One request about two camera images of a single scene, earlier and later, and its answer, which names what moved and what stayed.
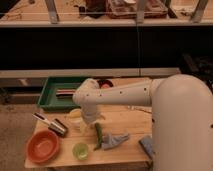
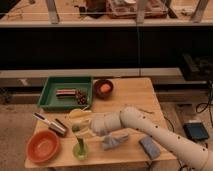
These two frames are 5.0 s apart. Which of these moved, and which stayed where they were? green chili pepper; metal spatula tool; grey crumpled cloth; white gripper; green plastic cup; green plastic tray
Moved: white gripper; green chili pepper
Stayed: metal spatula tool; green plastic cup; green plastic tray; grey crumpled cloth
